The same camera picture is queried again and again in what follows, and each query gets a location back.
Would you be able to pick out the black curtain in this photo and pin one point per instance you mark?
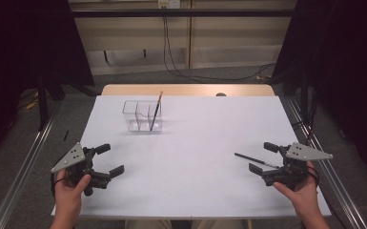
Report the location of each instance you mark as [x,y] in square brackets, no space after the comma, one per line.
[346,63]
[22,47]

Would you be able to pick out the small black floor item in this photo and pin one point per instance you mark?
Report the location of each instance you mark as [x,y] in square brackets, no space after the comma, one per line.
[66,135]

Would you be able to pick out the black pen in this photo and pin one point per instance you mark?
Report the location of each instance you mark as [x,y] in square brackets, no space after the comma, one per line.
[255,160]

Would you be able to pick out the beige desk with black edge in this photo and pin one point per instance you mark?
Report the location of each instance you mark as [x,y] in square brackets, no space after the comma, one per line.
[184,12]

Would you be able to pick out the black metal stand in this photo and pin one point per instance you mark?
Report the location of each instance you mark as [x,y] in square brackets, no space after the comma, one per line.
[43,105]
[304,95]

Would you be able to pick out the person's left hand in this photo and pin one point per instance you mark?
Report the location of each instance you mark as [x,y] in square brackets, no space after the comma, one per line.
[68,197]

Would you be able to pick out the white wall socket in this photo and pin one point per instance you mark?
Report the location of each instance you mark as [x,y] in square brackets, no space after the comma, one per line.
[169,3]

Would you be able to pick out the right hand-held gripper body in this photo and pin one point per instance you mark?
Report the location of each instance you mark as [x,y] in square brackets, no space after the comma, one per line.
[298,159]

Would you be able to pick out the person's right hand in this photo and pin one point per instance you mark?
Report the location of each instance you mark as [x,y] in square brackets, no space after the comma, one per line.
[305,200]

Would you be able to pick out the white table mat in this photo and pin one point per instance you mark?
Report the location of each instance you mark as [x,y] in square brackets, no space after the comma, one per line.
[187,165]

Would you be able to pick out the clear acrylic organizer box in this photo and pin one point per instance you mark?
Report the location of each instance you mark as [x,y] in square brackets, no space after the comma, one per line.
[139,119]

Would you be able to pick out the aluminium floor rail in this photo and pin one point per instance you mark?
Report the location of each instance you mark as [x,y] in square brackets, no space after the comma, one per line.
[22,165]
[336,178]

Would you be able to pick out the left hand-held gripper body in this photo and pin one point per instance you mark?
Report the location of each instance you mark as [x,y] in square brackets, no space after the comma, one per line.
[76,160]

